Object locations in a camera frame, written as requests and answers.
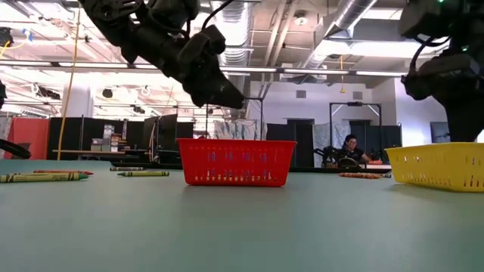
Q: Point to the yellow plastic basket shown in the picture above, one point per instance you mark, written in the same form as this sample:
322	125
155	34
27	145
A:
408	155

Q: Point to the black computer monitor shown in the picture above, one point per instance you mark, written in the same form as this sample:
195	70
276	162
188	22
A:
168	132

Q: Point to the black partition panels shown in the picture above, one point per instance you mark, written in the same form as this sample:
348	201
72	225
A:
70	136

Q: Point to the square wall vent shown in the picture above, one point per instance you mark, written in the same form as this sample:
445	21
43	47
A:
301	94
357	95

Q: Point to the wide silver ventilation duct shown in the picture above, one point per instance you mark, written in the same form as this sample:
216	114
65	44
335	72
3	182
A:
240	45

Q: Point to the red partition wall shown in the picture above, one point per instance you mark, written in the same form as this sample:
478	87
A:
32	130

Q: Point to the person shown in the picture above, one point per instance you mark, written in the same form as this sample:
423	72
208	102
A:
351	151

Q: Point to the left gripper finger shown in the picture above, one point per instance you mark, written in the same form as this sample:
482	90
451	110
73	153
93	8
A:
215	94

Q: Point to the stacked storage boxes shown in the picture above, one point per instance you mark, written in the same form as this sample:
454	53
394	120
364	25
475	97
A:
108	132

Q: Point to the black ceiling spotlight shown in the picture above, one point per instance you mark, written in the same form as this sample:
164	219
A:
107	93

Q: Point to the wooden workbench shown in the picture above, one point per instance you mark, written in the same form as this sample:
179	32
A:
72	152

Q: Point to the slim silver ventilation duct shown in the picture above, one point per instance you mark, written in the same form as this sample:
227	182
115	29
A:
351	15

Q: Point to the red plastic basket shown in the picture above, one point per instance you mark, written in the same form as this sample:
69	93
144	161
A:
234	145

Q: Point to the green crayon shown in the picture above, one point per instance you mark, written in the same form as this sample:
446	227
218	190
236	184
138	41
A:
143	174
38	177

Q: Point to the round ceiling lamp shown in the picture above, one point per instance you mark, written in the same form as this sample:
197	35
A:
301	19

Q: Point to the black gantry frame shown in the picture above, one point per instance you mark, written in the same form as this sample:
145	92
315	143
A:
255	99
355	103

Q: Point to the black background robot arm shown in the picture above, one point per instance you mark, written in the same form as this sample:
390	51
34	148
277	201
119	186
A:
329	155

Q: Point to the teal table mat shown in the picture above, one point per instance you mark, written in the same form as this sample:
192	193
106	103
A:
242	234

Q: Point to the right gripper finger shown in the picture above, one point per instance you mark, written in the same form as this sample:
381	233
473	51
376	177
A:
465	121

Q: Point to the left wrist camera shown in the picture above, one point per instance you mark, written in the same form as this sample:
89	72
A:
174	11

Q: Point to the patterned pale curtain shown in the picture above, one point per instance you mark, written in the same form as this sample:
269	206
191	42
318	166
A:
238	130
325	134

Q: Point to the black aluminium table frame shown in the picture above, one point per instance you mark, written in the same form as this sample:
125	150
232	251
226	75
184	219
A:
310	170

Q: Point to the long ceiling light bar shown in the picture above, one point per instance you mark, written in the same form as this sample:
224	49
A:
302	71

